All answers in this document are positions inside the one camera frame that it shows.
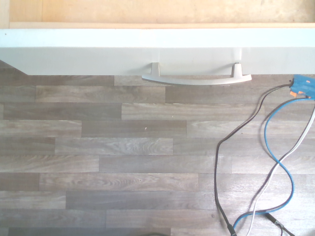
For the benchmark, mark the white drawer with wooden interior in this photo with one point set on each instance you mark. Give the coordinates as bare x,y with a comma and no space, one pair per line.
98,49

